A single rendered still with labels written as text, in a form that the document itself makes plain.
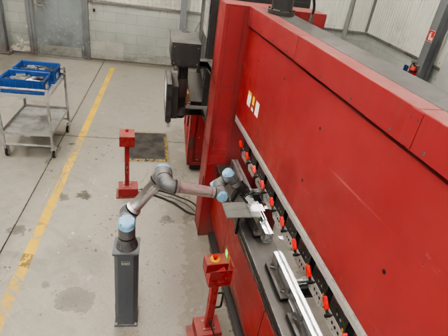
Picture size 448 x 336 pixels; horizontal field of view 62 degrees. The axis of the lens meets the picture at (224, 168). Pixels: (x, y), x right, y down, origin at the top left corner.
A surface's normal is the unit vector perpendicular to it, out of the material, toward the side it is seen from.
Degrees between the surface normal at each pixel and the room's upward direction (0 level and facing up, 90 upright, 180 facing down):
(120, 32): 90
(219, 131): 90
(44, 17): 90
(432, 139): 90
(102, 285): 0
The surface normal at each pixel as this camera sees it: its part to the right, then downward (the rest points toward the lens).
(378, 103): -0.97, 0.00
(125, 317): 0.12, 0.52
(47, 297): 0.13, -0.85
